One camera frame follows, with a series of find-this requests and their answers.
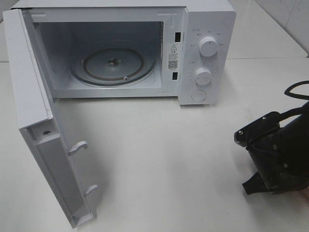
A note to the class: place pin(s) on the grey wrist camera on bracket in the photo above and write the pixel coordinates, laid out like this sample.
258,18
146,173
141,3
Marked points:
256,129

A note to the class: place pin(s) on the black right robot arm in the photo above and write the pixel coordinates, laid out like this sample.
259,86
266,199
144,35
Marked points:
304,108

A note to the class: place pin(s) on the round white door button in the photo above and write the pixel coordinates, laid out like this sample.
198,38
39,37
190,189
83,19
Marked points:
199,95

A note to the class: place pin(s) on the white warning label sticker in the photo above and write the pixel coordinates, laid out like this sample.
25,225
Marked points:
173,56

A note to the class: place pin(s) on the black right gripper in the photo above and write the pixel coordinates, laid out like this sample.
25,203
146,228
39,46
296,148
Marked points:
281,158

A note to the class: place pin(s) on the glass microwave turntable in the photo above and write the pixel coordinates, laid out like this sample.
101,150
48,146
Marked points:
113,67

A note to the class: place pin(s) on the white microwave knob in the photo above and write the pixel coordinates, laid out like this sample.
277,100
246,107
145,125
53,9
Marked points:
203,76
208,46

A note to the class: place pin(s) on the white microwave oven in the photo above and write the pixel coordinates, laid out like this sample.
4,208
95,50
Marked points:
71,29

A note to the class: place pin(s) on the white microwave door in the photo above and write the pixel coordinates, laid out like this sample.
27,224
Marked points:
38,119

